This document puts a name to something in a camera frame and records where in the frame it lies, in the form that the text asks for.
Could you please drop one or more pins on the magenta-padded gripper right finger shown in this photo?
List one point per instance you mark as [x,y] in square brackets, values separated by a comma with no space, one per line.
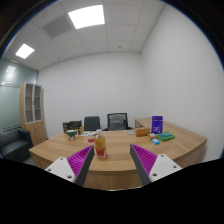
[163,166]

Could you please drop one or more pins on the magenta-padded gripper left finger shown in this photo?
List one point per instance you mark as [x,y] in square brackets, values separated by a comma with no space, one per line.
[61,168]

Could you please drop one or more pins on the amber drink bottle white cap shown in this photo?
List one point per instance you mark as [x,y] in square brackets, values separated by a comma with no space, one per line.
[100,146]

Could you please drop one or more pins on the small light blue box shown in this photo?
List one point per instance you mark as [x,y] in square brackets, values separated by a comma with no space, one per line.
[155,141]

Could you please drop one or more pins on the green flat box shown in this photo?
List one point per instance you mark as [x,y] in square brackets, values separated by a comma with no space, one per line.
[165,136]

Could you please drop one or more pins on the small tan cardboard box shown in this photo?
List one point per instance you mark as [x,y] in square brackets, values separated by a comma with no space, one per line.
[152,135]

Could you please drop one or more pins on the green and white mug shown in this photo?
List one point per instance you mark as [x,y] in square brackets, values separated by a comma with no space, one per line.
[71,135]

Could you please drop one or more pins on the orange-brown wooden box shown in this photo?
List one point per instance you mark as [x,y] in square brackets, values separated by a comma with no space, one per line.
[142,132]

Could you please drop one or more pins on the dark box with kraft side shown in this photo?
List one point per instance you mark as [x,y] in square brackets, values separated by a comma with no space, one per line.
[78,130]

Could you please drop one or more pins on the upright purple box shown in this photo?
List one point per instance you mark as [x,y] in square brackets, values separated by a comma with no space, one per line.
[157,124]

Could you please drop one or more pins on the green and purple printed leaflet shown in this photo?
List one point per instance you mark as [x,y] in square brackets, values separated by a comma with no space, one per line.
[88,134]

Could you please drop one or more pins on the white sheet with round print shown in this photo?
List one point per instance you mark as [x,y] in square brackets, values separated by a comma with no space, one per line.
[130,132]

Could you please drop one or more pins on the wooden glass-door shelf cabinet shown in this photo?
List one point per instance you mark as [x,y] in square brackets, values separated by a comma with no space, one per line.
[35,128]

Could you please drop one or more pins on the wooden side desk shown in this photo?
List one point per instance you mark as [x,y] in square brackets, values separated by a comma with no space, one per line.
[143,122]

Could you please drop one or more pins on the dark leather sofa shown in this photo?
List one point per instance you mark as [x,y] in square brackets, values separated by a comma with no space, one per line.
[15,145]

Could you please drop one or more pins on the dark solid-back office chair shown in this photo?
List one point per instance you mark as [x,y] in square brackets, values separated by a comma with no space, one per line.
[92,123]

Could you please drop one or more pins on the black mesh-back office chair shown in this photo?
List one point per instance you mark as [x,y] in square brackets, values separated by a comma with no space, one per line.
[117,121]

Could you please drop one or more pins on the small ceiling light panel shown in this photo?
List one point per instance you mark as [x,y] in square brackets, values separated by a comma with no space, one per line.
[24,51]

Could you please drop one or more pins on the ceiling air vent grille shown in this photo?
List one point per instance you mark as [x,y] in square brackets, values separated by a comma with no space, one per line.
[57,26]

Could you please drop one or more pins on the large square ceiling light panel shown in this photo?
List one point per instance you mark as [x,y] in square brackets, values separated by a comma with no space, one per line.
[86,16]

